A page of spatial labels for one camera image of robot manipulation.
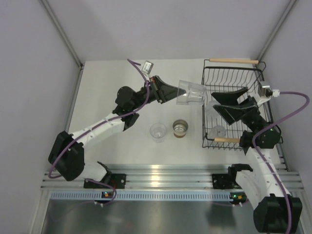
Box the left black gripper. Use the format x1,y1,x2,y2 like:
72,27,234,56
131,76,186,111

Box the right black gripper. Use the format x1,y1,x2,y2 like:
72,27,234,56
212,87,267,132

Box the clear plastic cup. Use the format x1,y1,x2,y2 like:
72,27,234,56
205,100,219,118
207,125,227,139
150,123,167,143
176,80,207,106

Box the black wire dish rack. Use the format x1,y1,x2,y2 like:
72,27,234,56
201,59,273,152

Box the steel cup cork base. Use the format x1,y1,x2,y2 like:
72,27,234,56
173,119,189,138

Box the clear plastic cup bottom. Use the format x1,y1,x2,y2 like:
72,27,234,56
150,123,167,143

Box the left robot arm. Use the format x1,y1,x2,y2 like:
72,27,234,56
48,76,186,188

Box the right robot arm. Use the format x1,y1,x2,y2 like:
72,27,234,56
212,87,303,234

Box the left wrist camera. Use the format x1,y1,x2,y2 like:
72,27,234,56
141,60,154,75

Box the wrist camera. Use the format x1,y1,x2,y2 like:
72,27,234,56
141,60,154,75
253,81,280,107

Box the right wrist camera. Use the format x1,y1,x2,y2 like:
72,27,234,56
253,81,280,107

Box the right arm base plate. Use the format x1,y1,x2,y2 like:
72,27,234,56
212,174,241,190

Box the aluminium mounting rail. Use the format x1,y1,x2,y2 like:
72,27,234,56
40,164,304,191

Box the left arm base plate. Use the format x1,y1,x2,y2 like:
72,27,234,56
83,173,126,189

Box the slotted grey cable duct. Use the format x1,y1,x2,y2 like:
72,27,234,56
50,191,244,202

